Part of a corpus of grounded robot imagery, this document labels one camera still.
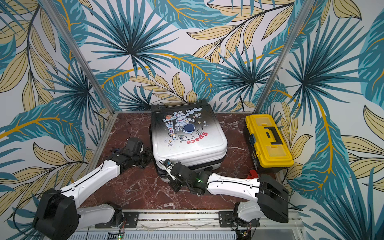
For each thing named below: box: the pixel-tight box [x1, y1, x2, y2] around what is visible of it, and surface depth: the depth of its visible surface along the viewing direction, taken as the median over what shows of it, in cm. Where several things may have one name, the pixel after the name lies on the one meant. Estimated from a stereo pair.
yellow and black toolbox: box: [243, 114, 294, 174], surface depth 85 cm
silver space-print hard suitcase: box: [149, 100, 228, 183], surface depth 81 cm
